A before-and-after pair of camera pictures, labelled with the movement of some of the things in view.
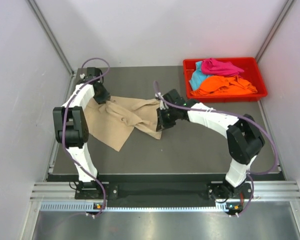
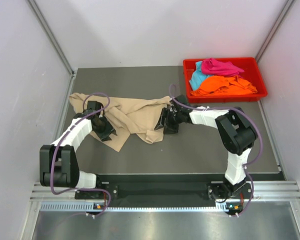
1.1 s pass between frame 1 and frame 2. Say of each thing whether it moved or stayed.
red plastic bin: stayed
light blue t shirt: stayed
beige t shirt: moved
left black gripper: moved
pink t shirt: stayed
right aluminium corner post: stayed
